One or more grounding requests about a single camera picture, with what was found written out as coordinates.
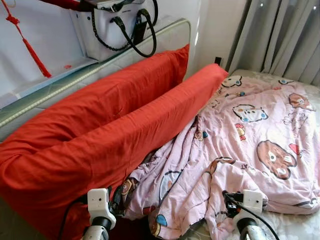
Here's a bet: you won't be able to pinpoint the long red pillow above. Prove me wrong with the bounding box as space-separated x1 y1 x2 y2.
0 44 191 146
0 63 229 240

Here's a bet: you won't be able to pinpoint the pink cartoon print blanket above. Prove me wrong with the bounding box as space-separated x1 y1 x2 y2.
120 75 320 240

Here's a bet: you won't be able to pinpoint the red tassel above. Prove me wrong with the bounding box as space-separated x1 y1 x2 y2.
2 0 53 79

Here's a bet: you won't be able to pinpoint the grey curtain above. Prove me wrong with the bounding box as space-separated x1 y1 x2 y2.
227 0 320 88

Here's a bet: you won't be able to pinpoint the red slender object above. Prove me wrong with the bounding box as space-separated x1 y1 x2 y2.
40 0 96 11

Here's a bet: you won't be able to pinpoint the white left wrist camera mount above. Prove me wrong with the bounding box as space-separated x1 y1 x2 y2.
86 187 117 231

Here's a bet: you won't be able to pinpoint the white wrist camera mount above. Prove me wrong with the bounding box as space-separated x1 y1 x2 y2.
86 187 117 231
241 189 268 221

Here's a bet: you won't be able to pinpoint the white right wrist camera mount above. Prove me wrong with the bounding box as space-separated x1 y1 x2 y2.
241 189 268 221

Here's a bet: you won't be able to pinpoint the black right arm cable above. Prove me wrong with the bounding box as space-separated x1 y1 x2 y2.
225 192 281 240

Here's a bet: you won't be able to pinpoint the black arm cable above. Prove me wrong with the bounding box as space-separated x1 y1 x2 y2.
57 197 90 240
225 192 281 240

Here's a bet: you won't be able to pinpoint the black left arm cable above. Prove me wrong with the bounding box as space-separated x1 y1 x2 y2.
57 197 90 240

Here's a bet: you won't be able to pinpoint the white handbag black handles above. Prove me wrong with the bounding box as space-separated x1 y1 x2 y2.
70 0 160 62

